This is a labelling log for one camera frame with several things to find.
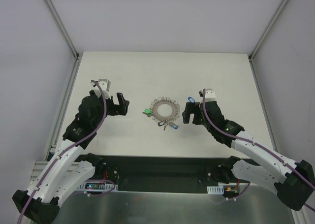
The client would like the metal key organizer ring disc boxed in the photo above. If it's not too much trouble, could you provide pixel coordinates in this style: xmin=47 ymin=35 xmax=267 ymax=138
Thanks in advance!
xmin=149 ymin=97 xmax=180 ymax=130

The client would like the blue key tag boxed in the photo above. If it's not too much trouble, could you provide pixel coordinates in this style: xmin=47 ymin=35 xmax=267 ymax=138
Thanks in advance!
xmin=188 ymin=97 xmax=196 ymax=103

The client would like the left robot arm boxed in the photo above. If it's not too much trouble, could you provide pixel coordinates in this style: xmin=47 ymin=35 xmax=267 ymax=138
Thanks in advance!
xmin=12 ymin=90 xmax=129 ymax=224

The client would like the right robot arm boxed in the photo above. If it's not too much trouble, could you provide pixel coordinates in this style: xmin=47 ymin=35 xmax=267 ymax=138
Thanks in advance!
xmin=182 ymin=99 xmax=315 ymax=211

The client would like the silver key with green cap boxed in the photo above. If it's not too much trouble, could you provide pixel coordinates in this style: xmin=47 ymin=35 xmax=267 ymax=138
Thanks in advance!
xmin=142 ymin=112 xmax=152 ymax=117

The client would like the black key tag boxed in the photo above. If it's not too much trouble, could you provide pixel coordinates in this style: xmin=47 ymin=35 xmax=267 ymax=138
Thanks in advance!
xmin=157 ymin=121 xmax=165 ymax=127

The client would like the front aluminium extrusion left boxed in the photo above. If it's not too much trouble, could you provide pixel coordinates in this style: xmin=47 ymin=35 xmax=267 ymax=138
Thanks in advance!
xmin=30 ymin=161 xmax=49 ymax=183

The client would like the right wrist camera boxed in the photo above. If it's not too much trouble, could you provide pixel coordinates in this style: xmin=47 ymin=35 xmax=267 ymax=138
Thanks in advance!
xmin=199 ymin=89 xmax=216 ymax=103

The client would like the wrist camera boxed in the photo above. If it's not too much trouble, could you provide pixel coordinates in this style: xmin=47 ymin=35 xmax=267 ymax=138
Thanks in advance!
xmin=91 ymin=79 xmax=111 ymax=99
xmin=199 ymin=89 xmax=216 ymax=103

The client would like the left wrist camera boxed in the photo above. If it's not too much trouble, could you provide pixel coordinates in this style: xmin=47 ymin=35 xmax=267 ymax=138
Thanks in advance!
xmin=91 ymin=79 xmax=111 ymax=99

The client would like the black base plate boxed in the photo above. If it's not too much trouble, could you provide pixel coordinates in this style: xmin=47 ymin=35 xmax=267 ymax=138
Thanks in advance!
xmin=73 ymin=154 xmax=283 ymax=197

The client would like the left aluminium frame rail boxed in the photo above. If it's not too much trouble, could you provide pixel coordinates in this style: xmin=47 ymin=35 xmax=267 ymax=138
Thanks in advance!
xmin=43 ymin=0 xmax=82 ymax=160

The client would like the aluminium frame rail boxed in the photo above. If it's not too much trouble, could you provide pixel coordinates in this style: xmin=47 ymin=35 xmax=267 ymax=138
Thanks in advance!
xmin=43 ymin=0 xmax=82 ymax=160
xmin=249 ymin=0 xmax=291 ymax=151

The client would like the right white cable duct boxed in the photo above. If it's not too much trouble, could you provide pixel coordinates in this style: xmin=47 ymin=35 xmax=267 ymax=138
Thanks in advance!
xmin=207 ymin=185 xmax=224 ymax=195

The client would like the white cable duct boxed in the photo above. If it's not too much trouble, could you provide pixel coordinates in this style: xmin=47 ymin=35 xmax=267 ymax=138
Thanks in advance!
xmin=207 ymin=185 xmax=224 ymax=195
xmin=76 ymin=181 xmax=118 ymax=192

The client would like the left white cable duct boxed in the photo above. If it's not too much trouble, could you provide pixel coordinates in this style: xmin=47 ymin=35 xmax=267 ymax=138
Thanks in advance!
xmin=76 ymin=181 xmax=118 ymax=192

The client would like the right aluminium frame rail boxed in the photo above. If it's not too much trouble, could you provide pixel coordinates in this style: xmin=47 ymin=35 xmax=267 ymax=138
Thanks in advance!
xmin=249 ymin=0 xmax=291 ymax=151

